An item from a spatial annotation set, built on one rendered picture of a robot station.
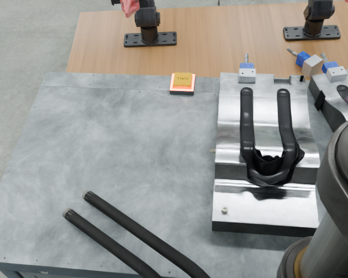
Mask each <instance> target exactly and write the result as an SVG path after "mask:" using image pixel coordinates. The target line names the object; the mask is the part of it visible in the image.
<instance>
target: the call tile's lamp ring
mask: <svg viewBox="0 0 348 278"><path fill-rule="evenodd" d="M192 76H193V79H192V89H172V86H173V78H174V74H172V79H171V86H170V90H182V91H193V88H194V78H195V74H193V75H192Z"/></svg>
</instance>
